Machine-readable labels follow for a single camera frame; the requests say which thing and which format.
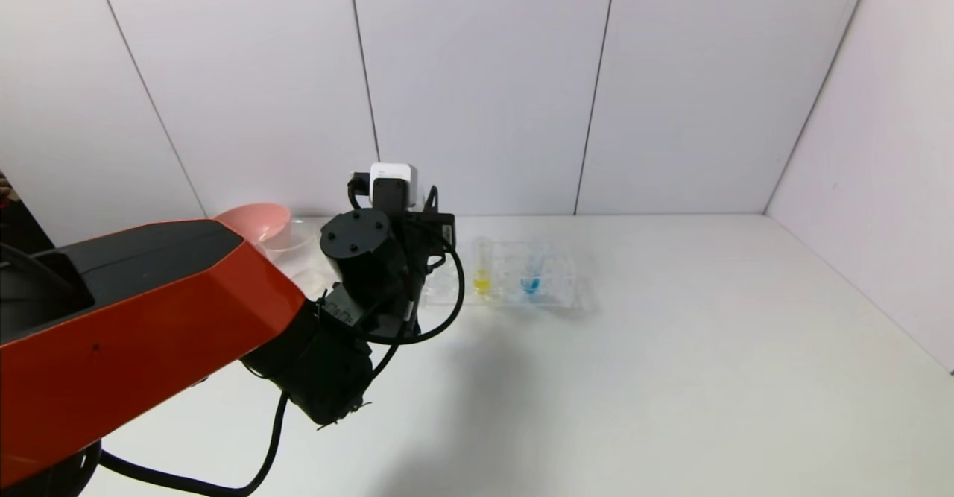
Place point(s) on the black and orange left arm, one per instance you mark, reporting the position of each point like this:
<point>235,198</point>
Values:
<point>149,311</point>

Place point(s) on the background person's hand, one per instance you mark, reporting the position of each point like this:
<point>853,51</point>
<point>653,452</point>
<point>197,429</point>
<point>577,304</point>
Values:
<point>5,188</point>

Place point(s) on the test tube with yellow pigment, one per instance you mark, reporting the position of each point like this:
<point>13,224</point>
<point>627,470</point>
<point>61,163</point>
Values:
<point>482,284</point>

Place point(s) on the clear plastic beaker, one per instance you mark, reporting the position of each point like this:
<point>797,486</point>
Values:
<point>298,255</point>

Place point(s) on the pink plastic bowl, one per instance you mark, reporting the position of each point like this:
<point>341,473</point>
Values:
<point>257,221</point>

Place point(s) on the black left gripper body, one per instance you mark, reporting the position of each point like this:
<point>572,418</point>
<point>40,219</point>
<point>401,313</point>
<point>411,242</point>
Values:
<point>365,247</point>

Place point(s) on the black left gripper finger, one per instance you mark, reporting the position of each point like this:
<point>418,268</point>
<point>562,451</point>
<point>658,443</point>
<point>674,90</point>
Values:
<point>431,203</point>

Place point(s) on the clear acrylic test tube rack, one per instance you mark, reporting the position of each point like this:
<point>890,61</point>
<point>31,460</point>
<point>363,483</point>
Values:
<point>555,288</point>

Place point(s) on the test tube with blue pigment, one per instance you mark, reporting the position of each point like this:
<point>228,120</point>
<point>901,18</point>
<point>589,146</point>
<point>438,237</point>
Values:
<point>531,284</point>

